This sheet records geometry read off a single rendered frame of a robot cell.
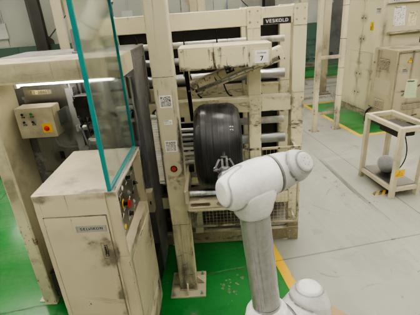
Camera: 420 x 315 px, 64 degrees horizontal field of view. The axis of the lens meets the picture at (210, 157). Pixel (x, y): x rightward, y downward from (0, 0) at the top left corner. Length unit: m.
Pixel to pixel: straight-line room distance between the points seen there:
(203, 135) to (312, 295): 1.04
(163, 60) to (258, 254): 1.28
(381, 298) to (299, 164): 1.98
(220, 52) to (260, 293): 1.53
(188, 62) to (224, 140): 0.61
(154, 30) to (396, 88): 4.72
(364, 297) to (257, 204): 1.96
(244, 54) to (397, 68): 4.07
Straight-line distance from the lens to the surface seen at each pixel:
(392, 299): 2.95
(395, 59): 6.04
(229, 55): 2.27
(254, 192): 1.01
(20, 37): 11.56
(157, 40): 2.02
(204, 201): 2.21
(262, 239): 1.13
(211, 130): 1.98
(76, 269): 1.93
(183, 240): 2.52
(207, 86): 2.44
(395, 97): 6.18
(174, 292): 2.80
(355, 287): 2.95
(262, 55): 2.30
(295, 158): 1.08
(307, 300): 1.41
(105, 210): 1.67
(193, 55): 2.27
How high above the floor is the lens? 2.00
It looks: 24 degrees down
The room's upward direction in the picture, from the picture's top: 4 degrees counter-clockwise
